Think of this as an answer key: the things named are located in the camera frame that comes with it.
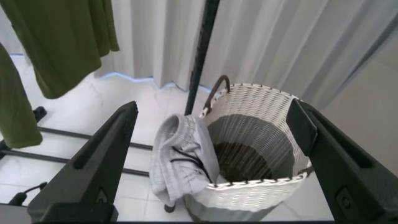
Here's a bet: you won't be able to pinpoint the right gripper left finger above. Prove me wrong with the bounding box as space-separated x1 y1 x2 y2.
27 100 139 223

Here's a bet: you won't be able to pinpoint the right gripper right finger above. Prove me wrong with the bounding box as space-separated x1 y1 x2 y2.
285 98 398 223

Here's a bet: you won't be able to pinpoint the pale grey shorts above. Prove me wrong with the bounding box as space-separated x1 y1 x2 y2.
149 113 221 208

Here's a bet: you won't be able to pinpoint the green long-sleeved shirt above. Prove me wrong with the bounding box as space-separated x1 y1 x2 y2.
0 0 121 149

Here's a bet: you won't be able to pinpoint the white laundry basket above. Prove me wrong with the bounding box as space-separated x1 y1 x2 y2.
183 74 315 222

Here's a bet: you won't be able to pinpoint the black clothes rack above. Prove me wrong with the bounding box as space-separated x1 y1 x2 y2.
0 0 221 214

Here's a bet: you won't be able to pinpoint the white curtain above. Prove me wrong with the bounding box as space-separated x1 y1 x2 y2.
0 0 398 110

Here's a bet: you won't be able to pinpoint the black cable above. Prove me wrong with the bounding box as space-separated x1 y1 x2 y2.
7 182 48 207

